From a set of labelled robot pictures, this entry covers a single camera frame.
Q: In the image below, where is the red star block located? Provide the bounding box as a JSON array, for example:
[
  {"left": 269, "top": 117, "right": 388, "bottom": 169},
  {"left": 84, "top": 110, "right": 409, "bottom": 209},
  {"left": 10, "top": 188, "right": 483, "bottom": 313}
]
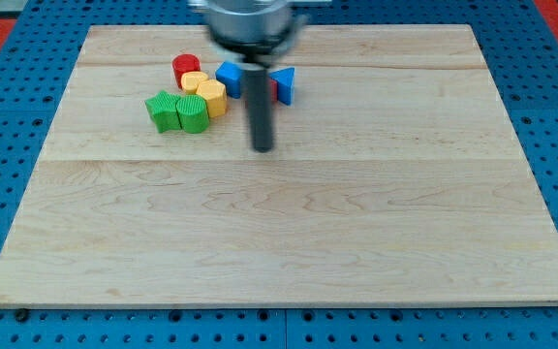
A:
[{"left": 269, "top": 79, "right": 278, "bottom": 104}]

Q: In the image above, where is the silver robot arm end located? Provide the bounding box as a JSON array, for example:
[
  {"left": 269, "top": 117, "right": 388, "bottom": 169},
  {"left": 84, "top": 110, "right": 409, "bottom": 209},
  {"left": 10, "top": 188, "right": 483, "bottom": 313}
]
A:
[{"left": 187, "top": 0, "right": 332, "bottom": 66}]

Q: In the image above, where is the yellow hexagon block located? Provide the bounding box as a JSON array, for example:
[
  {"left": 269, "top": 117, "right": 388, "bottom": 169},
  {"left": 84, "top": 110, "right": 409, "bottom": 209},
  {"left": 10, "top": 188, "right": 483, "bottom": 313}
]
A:
[{"left": 196, "top": 79, "right": 228, "bottom": 118}]

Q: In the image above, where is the green star block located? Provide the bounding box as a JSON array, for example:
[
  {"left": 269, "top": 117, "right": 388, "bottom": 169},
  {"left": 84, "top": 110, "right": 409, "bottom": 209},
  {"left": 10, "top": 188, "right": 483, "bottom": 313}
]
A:
[{"left": 144, "top": 90, "right": 182, "bottom": 133}]

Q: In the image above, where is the blue triangle block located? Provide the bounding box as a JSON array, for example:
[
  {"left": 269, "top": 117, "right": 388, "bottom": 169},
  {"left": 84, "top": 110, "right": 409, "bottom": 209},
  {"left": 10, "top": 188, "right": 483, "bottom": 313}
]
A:
[{"left": 269, "top": 67, "right": 295, "bottom": 106}]

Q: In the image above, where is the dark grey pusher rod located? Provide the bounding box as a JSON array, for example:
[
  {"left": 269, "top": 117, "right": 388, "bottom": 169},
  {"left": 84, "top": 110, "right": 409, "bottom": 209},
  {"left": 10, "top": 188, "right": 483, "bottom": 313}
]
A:
[{"left": 242, "top": 62, "right": 274, "bottom": 153}]

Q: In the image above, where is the green cylinder block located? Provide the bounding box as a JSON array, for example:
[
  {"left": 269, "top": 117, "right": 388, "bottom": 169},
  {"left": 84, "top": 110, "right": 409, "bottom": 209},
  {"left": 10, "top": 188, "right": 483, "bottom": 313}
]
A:
[{"left": 176, "top": 95, "right": 209, "bottom": 134}]

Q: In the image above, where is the blue cube block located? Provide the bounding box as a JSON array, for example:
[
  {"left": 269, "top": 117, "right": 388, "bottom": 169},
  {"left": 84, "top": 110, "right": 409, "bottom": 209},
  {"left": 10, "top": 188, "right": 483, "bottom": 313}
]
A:
[{"left": 215, "top": 61, "right": 242, "bottom": 99}]

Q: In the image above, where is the wooden board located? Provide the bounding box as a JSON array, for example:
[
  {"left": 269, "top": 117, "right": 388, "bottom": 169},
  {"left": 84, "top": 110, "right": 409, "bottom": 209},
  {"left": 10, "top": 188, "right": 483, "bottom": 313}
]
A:
[{"left": 0, "top": 24, "right": 558, "bottom": 309}]

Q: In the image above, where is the yellow heart block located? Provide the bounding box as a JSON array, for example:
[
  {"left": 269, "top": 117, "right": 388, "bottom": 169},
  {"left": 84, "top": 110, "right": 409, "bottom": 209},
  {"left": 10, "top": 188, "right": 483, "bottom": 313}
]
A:
[{"left": 180, "top": 71, "right": 208, "bottom": 95}]

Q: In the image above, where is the red cylinder block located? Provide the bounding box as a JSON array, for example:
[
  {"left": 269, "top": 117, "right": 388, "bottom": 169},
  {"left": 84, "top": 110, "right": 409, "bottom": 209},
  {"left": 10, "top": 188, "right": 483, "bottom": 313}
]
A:
[{"left": 171, "top": 53, "right": 201, "bottom": 89}]

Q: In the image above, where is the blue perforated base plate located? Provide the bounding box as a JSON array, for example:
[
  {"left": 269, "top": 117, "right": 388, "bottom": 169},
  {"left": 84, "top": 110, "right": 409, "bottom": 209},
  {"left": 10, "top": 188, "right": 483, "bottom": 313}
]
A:
[{"left": 0, "top": 1, "right": 558, "bottom": 348}]

